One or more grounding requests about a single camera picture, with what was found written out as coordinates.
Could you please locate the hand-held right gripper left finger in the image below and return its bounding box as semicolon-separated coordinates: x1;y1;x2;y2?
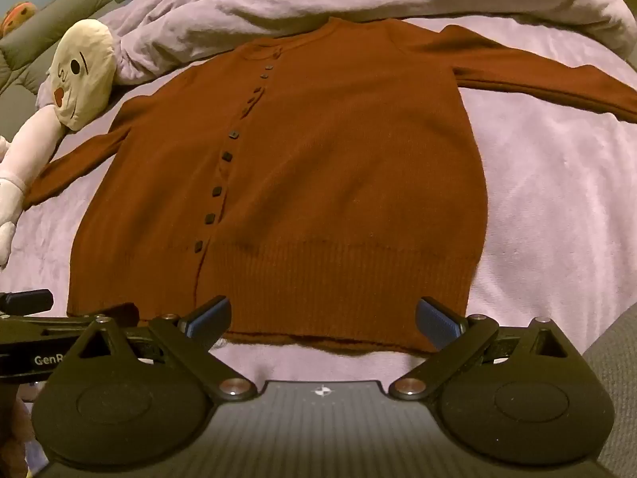
74;296;258;402

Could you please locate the brown button cardigan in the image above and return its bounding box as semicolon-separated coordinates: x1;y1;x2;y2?
22;16;637;359

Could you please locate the lilac duvet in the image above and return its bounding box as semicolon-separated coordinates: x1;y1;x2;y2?
97;0;637;85

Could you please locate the cream-faced plush doll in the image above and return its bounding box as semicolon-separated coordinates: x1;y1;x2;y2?
0;19;116;267

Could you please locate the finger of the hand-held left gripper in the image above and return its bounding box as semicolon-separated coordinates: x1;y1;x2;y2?
0;289;55;315

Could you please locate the orange plush toy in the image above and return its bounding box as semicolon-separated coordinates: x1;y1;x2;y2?
0;2;39;37

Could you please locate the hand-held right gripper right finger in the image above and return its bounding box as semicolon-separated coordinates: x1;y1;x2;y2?
388;297;571;402

